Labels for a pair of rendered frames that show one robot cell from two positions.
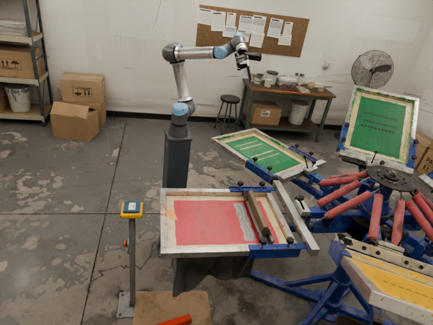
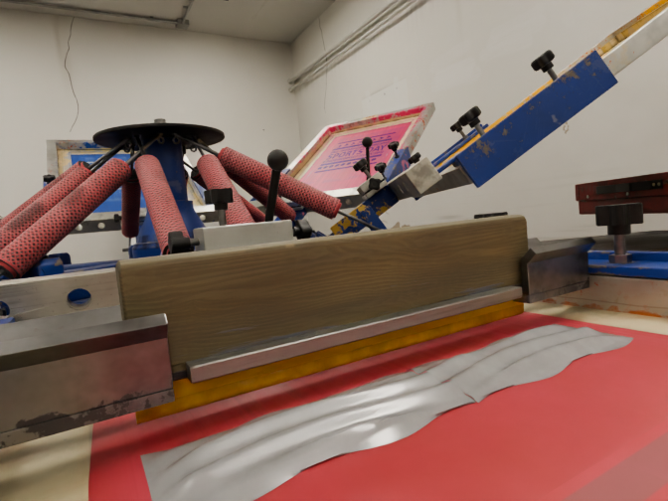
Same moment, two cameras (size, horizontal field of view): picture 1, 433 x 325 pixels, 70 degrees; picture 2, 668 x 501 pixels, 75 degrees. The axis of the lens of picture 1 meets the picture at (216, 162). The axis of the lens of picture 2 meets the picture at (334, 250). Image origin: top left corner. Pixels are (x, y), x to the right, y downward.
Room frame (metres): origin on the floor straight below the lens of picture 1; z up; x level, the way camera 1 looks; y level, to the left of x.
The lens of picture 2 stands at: (1.68, 0.03, 1.07)
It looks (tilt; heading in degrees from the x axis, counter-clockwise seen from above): 4 degrees down; 254
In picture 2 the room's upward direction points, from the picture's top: 5 degrees counter-clockwise
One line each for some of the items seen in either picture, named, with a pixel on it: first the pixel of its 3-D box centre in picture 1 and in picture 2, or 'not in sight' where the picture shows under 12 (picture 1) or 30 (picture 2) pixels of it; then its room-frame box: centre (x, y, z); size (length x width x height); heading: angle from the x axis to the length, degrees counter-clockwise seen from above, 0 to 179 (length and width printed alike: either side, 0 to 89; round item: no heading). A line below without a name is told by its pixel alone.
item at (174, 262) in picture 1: (174, 246); not in sight; (1.44, 0.19, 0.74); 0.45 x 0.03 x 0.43; 13
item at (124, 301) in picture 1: (132, 261); not in sight; (1.50, 0.48, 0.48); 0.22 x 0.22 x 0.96; 13
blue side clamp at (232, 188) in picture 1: (249, 191); not in sight; (1.84, -0.27, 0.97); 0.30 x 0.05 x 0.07; 103
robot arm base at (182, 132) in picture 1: (178, 128); not in sight; (2.15, 0.32, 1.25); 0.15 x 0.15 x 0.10
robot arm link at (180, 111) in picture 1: (180, 113); not in sight; (2.15, 0.32, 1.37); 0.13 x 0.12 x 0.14; 167
